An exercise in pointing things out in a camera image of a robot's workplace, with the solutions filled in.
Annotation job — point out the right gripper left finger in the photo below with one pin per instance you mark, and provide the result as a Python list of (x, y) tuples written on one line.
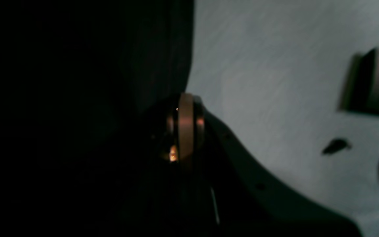
[(161, 185)]

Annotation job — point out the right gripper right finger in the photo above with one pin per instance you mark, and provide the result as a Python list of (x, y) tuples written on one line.
[(249, 201)]

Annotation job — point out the black t-shirt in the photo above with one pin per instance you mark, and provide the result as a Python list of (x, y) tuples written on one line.
[(75, 77)]

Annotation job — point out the small black screw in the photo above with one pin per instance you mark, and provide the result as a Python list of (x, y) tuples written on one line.
[(336, 145)]

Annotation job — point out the light blue table cloth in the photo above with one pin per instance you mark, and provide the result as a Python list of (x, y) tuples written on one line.
[(275, 71)]

